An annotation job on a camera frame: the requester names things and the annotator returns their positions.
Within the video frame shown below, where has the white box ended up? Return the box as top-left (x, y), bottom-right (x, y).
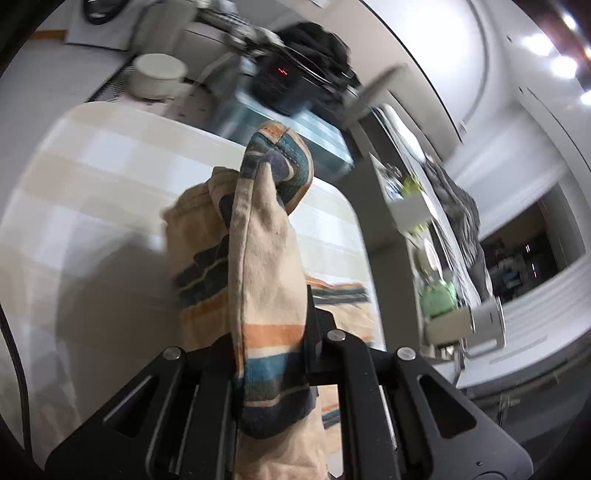
top-left (390, 194), bottom-right (432, 232)

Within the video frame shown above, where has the white round stool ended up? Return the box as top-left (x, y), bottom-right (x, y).
top-left (130, 53), bottom-right (189, 100)

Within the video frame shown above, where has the black appliance with red display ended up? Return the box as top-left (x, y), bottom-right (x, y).
top-left (249, 53), bottom-right (324, 116)

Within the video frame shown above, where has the black jacket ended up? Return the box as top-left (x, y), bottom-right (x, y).
top-left (277, 21), bottom-right (361, 97)

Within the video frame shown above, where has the grey sofa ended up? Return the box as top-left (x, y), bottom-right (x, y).
top-left (131, 0), bottom-right (259, 93)

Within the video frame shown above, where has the green cloth object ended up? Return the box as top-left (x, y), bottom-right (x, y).
top-left (421, 279), bottom-right (458, 319)

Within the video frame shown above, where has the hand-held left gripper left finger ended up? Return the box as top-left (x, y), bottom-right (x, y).
top-left (44, 332), bottom-right (241, 480)

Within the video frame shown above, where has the teal checked tablecloth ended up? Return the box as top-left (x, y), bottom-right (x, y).
top-left (215, 90), bottom-right (354, 174)

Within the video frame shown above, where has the dark grey jacket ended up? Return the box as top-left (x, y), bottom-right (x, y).
top-left (422, 157), bottom-right (495, 305)

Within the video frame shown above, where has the white washing machine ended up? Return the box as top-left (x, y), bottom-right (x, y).
top-left (67, 0), bottom-right (144, 49)

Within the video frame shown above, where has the black cable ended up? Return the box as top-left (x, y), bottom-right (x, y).
top-left (0, 305), bottom-right (33, 453)

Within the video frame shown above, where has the grey cabinet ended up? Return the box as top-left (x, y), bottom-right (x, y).
top-left (351, 104), bottom-right (462, 361)

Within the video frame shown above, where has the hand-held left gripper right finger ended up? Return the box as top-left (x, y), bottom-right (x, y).
top-left (302, 284), bottom-right (534, 480)

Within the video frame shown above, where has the black white striped rug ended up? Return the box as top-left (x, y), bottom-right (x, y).
top-left (88, 65), bottom-right (137, 102)

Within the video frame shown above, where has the beige striped shirt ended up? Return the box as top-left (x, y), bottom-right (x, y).
top-left (159, 121), bottom-right (379, 480)

